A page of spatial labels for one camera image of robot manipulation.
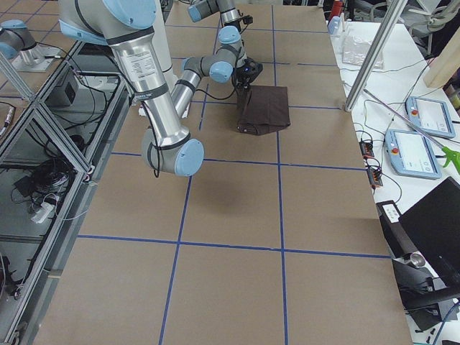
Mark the green grabber tool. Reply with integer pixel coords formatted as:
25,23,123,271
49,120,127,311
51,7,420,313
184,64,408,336
363,88,460,173

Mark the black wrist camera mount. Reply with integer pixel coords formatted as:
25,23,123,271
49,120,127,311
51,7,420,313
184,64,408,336
238,14,253,25
244,58,263,83

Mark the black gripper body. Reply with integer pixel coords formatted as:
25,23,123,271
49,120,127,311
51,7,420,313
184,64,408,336
233,65,251,89

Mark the black monitor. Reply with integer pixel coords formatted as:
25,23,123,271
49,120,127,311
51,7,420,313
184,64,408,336
400,177,459,286

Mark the dark brown t-shirt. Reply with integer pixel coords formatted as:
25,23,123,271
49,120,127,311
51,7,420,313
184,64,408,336
236,86,290,135

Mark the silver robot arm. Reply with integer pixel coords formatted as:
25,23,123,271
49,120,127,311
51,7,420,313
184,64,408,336
58,0,253,177
188,0,241,25

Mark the aluminium frame cabinet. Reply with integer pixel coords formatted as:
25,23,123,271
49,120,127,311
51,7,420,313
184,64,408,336
1,43,131,344

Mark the far blue teach pendant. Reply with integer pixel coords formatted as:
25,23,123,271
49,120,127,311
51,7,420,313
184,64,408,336
405,96,456,139

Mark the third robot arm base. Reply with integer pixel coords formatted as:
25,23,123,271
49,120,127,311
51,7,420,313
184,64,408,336
1,19,61,73

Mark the aluminium frame post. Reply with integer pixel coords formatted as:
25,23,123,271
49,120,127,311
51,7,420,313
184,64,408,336
344,0,408,112

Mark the blue teach pendant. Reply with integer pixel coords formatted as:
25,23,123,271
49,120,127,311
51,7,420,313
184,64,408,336
405,96,456,139
385,129,442,180

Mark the near blue teach pendant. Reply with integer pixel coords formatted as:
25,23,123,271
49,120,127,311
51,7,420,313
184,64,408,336
385,129,442,180

